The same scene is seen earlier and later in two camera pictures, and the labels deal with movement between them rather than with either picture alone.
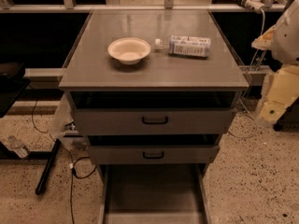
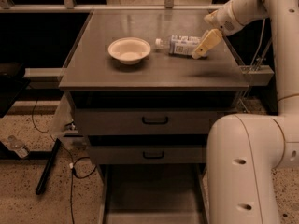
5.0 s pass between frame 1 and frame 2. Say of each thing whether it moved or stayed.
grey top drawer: stayed
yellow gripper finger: moved
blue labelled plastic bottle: stayed
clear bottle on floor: stayed
